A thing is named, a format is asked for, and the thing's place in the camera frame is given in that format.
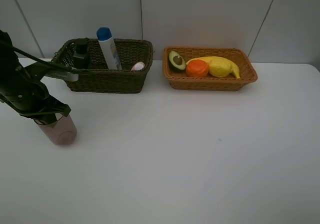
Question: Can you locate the yellow banana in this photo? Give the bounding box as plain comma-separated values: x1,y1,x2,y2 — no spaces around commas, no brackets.
186,56,240,79

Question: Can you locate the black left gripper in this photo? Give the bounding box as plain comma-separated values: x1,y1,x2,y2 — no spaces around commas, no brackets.
0,63,71,126

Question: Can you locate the halved avocado with pit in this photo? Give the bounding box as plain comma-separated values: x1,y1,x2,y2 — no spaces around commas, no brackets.
168,51,187,72

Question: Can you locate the pink bottle white cap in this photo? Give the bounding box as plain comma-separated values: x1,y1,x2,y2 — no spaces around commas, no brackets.
131,62,146,71

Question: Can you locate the yellow lemon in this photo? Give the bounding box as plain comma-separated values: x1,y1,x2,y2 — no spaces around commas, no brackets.
208,57,233,78

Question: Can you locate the orange mandarin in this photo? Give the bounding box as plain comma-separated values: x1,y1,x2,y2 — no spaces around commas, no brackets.
186,60,209,78

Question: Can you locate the translucent purple plastic cup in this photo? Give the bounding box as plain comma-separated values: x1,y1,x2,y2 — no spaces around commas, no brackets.
34,113,77,146

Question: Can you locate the dark green square bottle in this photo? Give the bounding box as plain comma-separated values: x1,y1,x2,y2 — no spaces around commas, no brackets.
72,38,90,69

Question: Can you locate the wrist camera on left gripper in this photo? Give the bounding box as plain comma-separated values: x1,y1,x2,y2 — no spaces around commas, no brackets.
23,63,80,82

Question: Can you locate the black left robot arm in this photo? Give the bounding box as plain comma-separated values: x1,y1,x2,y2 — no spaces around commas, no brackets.
0,31,71,125

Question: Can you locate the dark brown wicker basket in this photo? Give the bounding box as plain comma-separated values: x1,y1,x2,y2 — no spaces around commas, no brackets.
65,39,154,94

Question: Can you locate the orange wicker basket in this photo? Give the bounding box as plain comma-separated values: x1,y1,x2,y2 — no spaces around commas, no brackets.
162,46,258,91

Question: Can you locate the white bottle blue cap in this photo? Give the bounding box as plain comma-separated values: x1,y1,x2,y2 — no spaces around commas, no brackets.
96,27,122,70

